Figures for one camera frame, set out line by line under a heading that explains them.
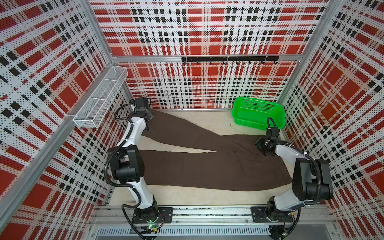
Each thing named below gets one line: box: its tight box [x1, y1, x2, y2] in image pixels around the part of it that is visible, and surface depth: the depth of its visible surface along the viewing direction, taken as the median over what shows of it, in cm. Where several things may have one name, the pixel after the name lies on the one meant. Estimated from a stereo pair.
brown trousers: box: [139, 110, 293, 192], surface depth 93 cm
